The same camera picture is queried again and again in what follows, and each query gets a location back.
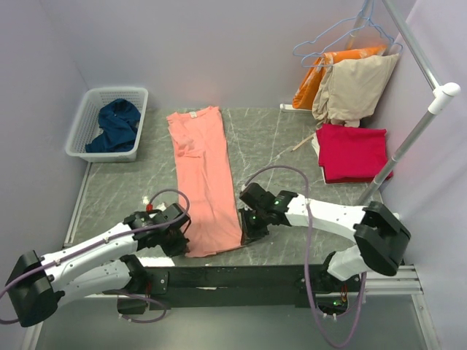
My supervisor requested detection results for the pink t-shirt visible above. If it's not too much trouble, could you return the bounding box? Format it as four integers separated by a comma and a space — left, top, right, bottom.
167, 106, 242, 258

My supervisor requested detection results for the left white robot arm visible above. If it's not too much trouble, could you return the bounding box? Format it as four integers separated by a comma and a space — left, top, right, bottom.
1, 203, 191, 327

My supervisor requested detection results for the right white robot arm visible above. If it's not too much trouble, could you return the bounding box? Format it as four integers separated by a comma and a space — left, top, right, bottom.
239, 182, 411, 291

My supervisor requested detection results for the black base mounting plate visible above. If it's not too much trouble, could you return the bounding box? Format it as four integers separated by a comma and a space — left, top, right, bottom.
101, 265, 362, 315

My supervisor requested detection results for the white garment under red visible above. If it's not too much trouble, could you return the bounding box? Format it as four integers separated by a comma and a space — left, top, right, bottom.
311, 133, 320, 157

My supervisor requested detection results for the red folded t-shirt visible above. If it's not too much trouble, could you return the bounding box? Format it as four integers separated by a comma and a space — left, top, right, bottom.
317, 124, 387, 184

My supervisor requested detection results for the orange hanging garment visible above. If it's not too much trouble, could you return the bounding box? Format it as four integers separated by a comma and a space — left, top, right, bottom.
292, 45, 387, 110

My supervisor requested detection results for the white plastic laundry basket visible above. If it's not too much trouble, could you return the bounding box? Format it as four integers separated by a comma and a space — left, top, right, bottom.
66, 87, 148, 163

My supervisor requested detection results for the blue t-shirt in basket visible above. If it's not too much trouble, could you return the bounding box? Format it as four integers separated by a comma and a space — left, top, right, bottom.
85, 98, 141, 153

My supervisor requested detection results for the beige hanging garment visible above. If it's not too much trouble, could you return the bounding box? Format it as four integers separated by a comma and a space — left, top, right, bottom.
312, 54, 399, 128

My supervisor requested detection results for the white metal clothes rack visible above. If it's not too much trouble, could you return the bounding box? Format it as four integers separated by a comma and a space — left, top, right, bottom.
279, 0, 460, 227

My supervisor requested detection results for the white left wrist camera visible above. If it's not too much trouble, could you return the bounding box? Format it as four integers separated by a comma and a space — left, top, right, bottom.
145, 203, 166, 212

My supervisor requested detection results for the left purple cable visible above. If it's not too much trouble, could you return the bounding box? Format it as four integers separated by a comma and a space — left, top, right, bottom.
0, 187, 191, 325

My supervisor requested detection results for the beige drawstring strap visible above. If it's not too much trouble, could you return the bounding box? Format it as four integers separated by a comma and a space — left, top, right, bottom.
290, 133, 317, 152

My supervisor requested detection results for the aluminium rail frame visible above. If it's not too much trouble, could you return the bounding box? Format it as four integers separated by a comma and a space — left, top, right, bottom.
22, 266, 439, 349

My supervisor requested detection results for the blue wire hanger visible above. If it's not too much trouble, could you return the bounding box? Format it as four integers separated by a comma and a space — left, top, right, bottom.
293, 0, 395, 59
301, 14, 405, 69

